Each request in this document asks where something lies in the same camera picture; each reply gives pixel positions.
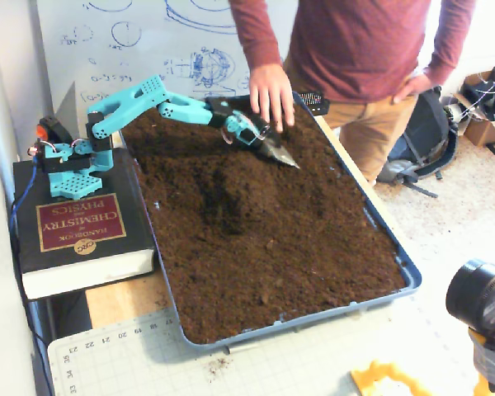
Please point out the foil-wrapped scoop gripper finger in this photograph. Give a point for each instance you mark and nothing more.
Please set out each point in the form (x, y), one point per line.
(282, 156)

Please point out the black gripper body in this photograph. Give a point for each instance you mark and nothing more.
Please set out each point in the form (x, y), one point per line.
(252, 136)

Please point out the blue tray of soil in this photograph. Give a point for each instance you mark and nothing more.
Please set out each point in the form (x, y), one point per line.
(272, 239)

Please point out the person's right forearm red sleeve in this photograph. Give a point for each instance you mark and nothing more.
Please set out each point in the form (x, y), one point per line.
(255, 37)

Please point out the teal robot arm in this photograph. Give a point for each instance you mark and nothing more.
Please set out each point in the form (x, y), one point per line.
(148, 101)

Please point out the person's left forearm red sleeve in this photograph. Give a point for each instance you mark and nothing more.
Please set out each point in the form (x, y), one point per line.
(449, 41)

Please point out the person's right hand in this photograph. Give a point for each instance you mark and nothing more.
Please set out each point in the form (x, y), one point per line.
(270, 97)

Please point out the person's left hand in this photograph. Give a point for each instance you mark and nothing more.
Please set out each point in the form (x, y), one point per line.
(412, 86)

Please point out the blue mesh basket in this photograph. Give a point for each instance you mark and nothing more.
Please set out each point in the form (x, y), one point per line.
(315, 102)

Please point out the person in red shirt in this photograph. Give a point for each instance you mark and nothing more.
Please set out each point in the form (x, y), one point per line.
(354, 49)

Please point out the black backpack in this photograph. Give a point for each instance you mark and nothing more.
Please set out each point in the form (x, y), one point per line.
(425, 136)

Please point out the whiteboard with blue drawings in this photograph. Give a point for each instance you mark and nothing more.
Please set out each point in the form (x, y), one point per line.
(148, 45)

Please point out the blue plastic tray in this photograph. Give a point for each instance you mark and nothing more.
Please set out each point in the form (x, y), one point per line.
(413, 280)

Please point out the metal rod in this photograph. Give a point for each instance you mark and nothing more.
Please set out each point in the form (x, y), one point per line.
(243, 348)

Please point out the black chemistry handbook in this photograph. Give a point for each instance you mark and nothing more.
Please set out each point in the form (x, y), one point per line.
(82, 222)

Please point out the grey-green cutting mat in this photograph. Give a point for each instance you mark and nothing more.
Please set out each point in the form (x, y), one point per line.
(272, 371)

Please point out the yellow plastic object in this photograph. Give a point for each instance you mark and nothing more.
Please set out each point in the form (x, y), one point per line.
(367, 377)

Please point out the black camera lens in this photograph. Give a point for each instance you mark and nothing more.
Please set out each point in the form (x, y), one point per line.
(476, 295)

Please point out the grey taped camera stand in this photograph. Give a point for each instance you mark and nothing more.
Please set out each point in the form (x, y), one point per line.
(493, 363)

